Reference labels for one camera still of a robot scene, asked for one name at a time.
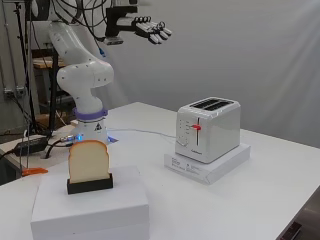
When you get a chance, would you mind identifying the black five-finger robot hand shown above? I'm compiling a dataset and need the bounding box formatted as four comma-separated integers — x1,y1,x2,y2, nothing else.
116,15,173,45

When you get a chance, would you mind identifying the white hanging sheet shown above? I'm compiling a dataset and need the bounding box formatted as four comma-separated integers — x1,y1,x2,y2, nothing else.
99,0,320,149

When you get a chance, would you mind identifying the wooden desk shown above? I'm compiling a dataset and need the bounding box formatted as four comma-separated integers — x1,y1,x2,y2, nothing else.
32,55,66,70

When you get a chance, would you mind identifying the black stand pole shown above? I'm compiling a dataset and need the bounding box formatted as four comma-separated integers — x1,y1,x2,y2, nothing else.
48,49,60,136

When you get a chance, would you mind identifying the metal tripod stand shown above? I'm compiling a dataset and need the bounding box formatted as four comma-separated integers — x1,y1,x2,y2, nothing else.
1,0,38,136

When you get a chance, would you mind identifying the steel toaster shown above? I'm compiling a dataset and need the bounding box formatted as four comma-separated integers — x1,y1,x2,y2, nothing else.
174,96,242,165

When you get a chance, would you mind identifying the toast bread slice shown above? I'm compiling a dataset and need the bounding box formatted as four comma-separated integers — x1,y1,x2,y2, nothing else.
67,139,111,185

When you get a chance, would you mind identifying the white flat box with print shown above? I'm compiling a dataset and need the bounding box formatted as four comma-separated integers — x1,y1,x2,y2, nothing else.
163,143,252,186

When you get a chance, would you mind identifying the black power adapter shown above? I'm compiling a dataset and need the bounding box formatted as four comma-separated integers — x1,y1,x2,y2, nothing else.
14,135,49,155

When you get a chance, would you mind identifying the black block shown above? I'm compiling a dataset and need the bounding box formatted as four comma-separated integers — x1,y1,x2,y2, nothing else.
66,173,114,195

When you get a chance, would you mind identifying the large plain white box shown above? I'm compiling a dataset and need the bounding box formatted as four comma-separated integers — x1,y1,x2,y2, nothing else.
30,165,150,240

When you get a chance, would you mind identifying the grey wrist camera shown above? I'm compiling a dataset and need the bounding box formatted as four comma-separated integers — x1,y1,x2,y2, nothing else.
102,35,125,46

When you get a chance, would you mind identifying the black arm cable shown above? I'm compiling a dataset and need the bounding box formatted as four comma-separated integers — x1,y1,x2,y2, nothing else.
53,0,113,58

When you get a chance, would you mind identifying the white toaster power cable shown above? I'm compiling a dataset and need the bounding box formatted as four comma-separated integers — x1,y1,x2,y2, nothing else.
106,127,178,140

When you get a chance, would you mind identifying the black base cable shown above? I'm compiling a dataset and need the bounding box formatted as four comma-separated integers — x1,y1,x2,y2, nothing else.
44,137,74,160

